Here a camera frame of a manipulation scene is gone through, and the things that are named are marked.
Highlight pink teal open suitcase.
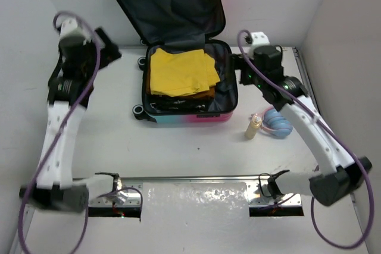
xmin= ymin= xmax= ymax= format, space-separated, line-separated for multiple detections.
xmin=116 ymin=0 xmax=238 ymax=124

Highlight yellow garment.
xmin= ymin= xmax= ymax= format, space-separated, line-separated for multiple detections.
xmin=149 ymin=48 xmax=220 ymax=97

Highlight black white patterned garment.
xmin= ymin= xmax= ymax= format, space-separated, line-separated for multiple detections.
xmin=148 ymin=95 xmax=212 ymax=112

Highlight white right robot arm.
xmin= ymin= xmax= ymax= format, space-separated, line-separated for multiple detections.
xmin=229 ymin=45 xmax=374 ymax=206

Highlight blue pink cat headphones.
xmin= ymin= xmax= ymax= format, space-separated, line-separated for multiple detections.
xmin=261 ymin=107 xmax=293 ymax=139

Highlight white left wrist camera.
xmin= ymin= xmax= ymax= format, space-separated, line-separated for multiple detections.
xmin=59 ymin=18 xmax=90 ymax=48

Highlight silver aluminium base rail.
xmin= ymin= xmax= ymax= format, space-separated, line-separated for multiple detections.
xmin=89 ymin=174 xmax=302 ymax=210

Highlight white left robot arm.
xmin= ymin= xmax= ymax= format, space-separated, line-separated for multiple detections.
xmin=19 ymin=27 xmax=121 ymax=213

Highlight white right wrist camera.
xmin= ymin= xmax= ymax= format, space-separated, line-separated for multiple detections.
xmin=245 ymin=32 xmax=270 ymax=47

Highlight brown garment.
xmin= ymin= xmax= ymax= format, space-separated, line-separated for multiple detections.
xmin=174 ymin=87 xmax=215 ymax=101

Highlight small beige lotion bottle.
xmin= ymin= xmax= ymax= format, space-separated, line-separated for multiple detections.
xmin=245 ymin=114 xmax=263 ymax=140

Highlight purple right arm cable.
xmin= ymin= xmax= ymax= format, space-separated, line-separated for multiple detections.
xmin=236 ymin=30 xmax=375 ymax=250

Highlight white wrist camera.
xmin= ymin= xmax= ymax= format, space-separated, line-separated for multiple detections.
xmin=245 ymin=32 xmax=270 ymax=47
xmin=59 ymin=18 xmax=90 ymax=48

